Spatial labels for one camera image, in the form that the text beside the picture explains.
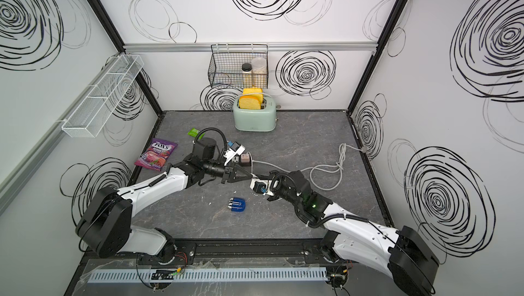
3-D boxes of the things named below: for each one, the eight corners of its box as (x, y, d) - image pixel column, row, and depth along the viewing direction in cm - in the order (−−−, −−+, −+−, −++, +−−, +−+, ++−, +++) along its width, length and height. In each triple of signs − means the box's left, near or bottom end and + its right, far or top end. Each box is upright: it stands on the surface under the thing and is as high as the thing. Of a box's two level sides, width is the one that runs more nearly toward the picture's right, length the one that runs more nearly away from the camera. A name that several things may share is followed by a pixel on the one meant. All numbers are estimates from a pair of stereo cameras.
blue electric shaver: (228, 211, 85) (227, 208, 83) (230, 200, 89) (229, 197, 86) (245, 211, 86) (244, 208, 83) (246, 200, 89) (245, 197, 86)
